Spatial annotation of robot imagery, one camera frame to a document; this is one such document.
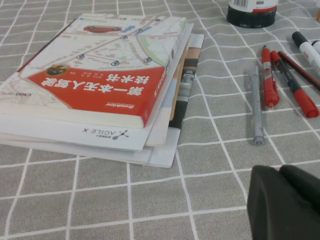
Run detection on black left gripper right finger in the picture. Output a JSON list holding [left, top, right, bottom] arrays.
[[279, 164, 320, 215]]

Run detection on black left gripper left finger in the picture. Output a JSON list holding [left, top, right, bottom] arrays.
[[246, 165, 320, 240]]

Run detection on grey pen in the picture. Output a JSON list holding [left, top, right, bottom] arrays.
[[244, 64, 266, 147]]

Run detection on red gel pen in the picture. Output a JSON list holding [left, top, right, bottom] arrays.
[[260, 44, 281, 111]]

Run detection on black mesh pen holder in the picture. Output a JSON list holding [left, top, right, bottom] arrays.
[[225, 0, 278, 29]]

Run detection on black marker red cap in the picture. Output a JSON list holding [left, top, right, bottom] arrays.
[[269, 50, 320, 119]]

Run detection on red and black pencil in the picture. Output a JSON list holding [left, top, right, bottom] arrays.
[[277, 50, 320, 92]]

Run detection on white paper folder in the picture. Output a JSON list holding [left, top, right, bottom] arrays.
[[0, 33, 205, 169]]

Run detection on white marker black caps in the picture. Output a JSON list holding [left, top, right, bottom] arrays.
[[291, 30, 320, 73]]

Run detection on red and white book stack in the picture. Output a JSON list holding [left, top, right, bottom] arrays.
[[146, 37, 192, 147]]

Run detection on photo cover magazine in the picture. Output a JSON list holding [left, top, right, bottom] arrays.
[[167, 33, 205, 131]]

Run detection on grey checked tablecloth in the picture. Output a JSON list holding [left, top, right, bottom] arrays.
[[0, 0, 320, 240]]

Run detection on white AgileX brochure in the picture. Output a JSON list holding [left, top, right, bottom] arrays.
[[0, 23, 195, 152]]

